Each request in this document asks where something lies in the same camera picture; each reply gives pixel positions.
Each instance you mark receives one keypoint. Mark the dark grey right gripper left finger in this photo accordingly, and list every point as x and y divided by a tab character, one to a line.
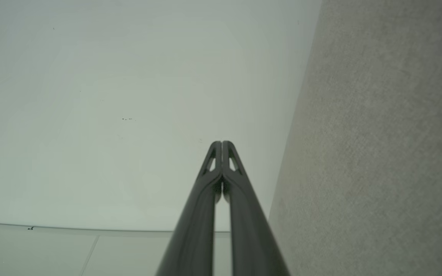
196	230

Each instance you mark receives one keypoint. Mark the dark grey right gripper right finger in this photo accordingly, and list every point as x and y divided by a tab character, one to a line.
251	237

